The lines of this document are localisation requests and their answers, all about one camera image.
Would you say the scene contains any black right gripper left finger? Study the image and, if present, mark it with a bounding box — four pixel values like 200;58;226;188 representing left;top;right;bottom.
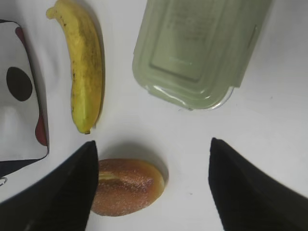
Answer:
0;141;98;231

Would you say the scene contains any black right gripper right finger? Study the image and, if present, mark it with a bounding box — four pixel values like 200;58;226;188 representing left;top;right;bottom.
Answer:
208;138;308;231

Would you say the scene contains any brown bread roll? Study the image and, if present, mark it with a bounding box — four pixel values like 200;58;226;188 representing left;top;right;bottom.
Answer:
91;158;165;217

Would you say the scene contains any navy blue lunch bag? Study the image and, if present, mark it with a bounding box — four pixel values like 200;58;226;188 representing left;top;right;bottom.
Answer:
0;20;48;185

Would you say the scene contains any yellow banana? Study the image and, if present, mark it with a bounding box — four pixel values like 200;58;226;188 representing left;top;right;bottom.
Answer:
46;0;103;134

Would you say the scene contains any green lidded glass container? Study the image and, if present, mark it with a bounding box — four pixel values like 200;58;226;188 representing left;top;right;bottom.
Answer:
132;0;271;110

